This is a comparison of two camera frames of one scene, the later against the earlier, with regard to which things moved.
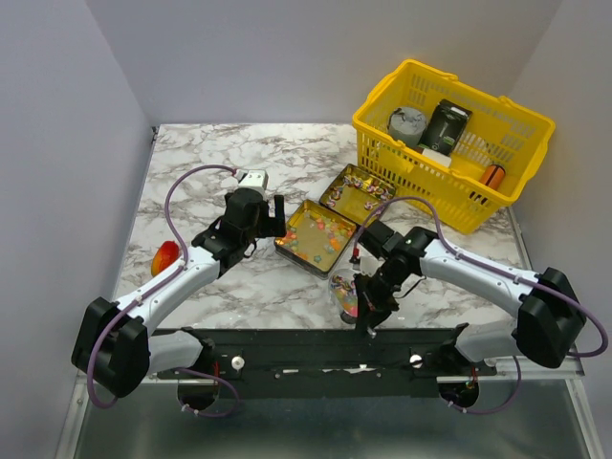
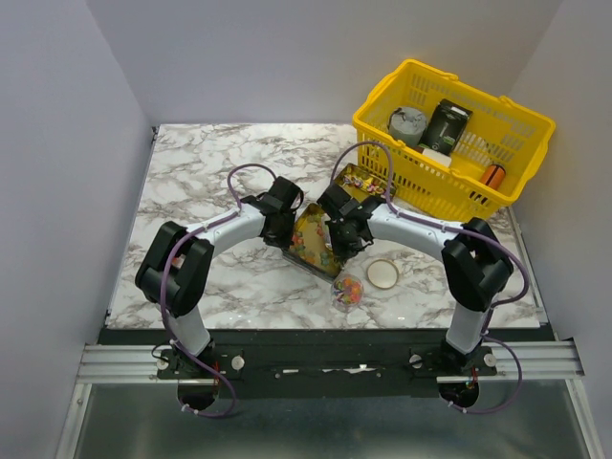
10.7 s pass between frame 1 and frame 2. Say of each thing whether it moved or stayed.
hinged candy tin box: stayed
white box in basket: stayed
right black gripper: moved
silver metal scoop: moved
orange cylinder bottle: stayed
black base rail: stayed
